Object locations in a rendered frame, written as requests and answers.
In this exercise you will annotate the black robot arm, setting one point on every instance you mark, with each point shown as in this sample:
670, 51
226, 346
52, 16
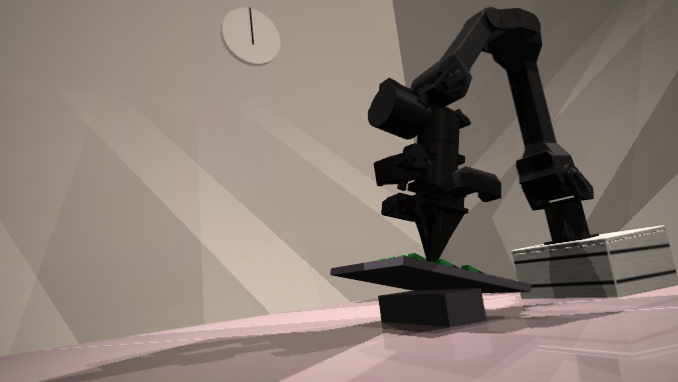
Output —
546, 171

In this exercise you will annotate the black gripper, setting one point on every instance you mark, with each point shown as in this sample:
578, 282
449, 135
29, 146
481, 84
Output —
438, 206

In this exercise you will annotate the grey switch panel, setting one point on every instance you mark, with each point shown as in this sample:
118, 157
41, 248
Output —
442, 293

